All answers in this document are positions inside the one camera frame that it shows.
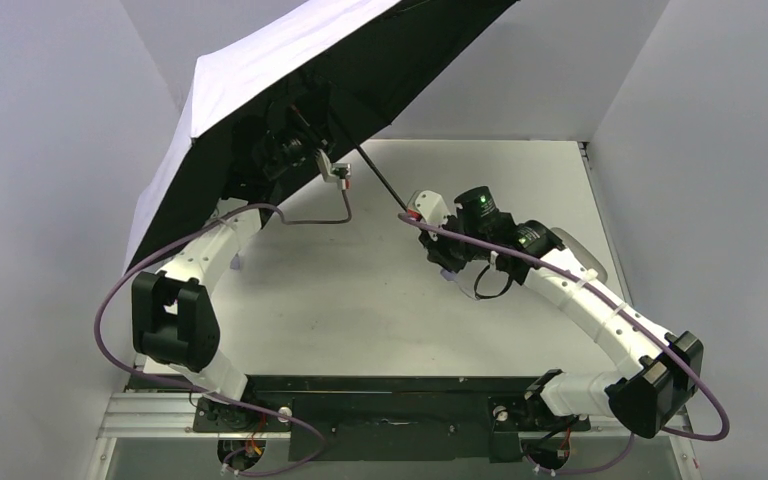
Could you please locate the lavender folding umbrella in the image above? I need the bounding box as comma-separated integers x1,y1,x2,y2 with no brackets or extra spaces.
125,1,510,267

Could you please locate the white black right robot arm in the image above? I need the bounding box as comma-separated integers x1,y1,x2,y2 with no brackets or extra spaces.
407,186,704,438

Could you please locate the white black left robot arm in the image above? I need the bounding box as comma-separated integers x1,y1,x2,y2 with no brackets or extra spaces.
124,100,350,409

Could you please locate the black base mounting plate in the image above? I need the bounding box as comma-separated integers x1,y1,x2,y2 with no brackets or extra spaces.
125,370,660,464

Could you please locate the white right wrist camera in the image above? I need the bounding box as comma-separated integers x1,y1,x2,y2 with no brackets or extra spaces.
408,190,451,227

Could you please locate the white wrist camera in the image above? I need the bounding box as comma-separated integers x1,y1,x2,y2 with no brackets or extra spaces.
316,150,352,192
408,190,451,227

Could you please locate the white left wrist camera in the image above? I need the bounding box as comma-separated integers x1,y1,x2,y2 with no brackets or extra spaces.
316,150,352,192

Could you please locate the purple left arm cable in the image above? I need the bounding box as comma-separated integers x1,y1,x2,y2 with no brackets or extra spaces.
93,178,354,480

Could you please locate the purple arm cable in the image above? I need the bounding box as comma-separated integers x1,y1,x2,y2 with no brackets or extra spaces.
93,178,354,480
397,211,732,478

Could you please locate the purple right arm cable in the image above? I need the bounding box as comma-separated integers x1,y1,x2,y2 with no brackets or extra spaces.
397,211,732,478

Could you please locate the aluminium front frame rail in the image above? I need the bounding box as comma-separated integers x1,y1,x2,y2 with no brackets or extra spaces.
96,392,692,440

